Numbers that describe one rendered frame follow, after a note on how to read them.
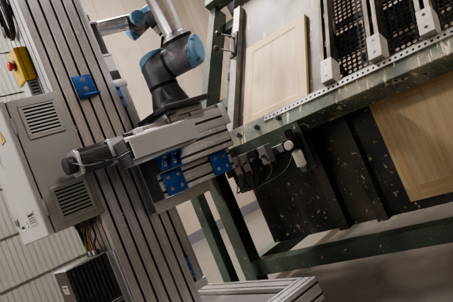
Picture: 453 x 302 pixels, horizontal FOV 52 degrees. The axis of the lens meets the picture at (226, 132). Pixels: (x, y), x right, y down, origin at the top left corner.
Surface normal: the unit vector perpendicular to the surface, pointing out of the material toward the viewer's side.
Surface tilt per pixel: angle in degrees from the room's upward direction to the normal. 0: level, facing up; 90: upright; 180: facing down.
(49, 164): 90
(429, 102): 90
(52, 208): 90
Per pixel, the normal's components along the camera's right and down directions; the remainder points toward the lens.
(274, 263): -0.61, 0.21
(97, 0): 0.58, -0.29
